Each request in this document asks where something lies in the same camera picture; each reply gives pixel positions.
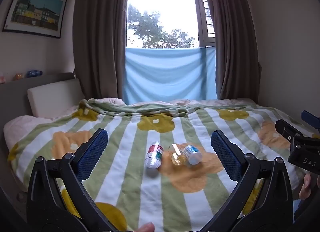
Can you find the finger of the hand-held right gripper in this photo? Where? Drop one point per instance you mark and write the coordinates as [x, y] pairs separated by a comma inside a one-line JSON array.
[[286, 128], [310, 117]]

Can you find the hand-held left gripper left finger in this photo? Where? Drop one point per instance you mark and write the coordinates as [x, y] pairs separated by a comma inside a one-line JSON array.
[[92, 152]]

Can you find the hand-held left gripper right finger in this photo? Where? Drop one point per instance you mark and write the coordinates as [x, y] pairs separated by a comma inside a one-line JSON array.
[[226, 152]]

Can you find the clear cup red green label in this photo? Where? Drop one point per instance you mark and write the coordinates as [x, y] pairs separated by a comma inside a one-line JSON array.
[[154, 156]]

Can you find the person's right hand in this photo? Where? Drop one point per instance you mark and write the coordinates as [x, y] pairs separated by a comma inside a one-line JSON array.
[[306, 187]]

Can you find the person's left hand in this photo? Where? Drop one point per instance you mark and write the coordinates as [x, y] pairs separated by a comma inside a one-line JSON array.
[[147, 228]]

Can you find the white bottle blue label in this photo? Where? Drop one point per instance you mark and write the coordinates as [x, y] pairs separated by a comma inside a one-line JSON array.
[[193, 154]]

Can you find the floral striped blanket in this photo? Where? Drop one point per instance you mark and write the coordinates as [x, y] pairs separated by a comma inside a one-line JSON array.
[[150, 184]]

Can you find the white cushion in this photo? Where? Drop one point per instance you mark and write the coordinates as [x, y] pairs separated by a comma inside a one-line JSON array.
[[53, 97]]

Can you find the pink bed sheet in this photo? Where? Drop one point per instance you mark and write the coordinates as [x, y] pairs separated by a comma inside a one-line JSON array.
[[20, 129]]

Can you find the grey headboard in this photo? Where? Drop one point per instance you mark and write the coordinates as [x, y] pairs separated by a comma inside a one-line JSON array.
[[15, 102]]

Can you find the light blue cloth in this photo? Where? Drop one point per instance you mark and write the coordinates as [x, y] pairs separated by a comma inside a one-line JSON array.
[[170, 74]]

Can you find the blue plastic bottle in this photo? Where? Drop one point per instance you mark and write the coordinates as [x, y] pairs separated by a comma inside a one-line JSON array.
[[34, 73]]

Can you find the small orange figurine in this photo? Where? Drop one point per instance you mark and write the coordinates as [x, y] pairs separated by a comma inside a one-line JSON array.
[[19, 76]]

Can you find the brown curtain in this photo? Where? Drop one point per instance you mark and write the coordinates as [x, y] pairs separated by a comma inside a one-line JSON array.
[[100, 34], [232, 37]]

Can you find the small pink figurine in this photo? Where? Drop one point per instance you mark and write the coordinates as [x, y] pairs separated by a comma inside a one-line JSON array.
[[2, 79]]

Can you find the framed picture of houses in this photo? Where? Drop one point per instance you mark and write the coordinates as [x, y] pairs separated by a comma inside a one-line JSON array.
[[35, 8]]

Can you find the window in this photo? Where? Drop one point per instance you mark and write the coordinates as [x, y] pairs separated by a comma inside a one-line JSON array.
[[162, 10]]

